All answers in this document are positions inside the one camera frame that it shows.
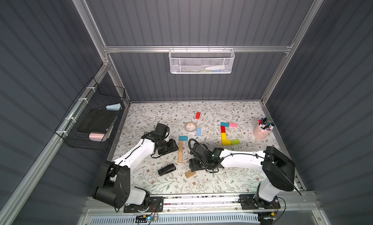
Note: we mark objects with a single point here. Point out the black wire wall basket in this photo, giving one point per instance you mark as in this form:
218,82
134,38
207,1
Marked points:
95,96

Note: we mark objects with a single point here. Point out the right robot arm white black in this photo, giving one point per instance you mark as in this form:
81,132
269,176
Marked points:
279,170

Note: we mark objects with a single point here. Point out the white tape roll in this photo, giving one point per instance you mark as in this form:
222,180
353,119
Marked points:
191,127

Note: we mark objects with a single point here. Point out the black stapler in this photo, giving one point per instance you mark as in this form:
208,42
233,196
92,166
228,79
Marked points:
167,169

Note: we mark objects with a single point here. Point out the yellow block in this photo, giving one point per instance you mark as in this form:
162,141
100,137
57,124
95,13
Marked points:
226,142
223,136

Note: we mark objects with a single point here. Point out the pink cup of markers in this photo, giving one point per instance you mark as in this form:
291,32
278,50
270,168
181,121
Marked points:
263,128

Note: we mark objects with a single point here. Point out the dark wooden block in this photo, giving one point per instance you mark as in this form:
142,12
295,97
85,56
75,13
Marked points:
189,174

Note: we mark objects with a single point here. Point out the white wire mesh basket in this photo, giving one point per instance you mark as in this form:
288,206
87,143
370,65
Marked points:
194,61

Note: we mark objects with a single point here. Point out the light wooden block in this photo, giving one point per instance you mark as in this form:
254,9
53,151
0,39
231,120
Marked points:
181,145

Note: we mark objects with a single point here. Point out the lime green block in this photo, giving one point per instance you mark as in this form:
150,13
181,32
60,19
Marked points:
235,142

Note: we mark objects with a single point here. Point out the light wooden block slanted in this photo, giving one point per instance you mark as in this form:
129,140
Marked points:
180,156

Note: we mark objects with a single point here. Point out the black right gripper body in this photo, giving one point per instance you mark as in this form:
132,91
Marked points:
196,163

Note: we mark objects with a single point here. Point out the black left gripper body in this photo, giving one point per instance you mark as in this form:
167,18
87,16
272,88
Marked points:
171,146

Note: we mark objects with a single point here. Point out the teal block small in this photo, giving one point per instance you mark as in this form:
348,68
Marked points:
224,124

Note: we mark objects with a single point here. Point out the black pad in basket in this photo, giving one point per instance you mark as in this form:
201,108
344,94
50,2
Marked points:
97,121

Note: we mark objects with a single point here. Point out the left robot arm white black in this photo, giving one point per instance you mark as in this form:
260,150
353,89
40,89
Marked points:
113,183

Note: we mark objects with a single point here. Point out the pink sponge in basket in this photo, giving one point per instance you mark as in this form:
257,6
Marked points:
98,137

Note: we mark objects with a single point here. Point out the pink block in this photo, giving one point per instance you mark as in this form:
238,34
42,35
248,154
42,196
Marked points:
233,125

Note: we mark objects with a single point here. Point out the white bottle in basket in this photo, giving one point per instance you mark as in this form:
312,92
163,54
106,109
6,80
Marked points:
215,68

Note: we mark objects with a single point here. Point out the light blue sponge in basket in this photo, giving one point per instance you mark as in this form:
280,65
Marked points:
114,107

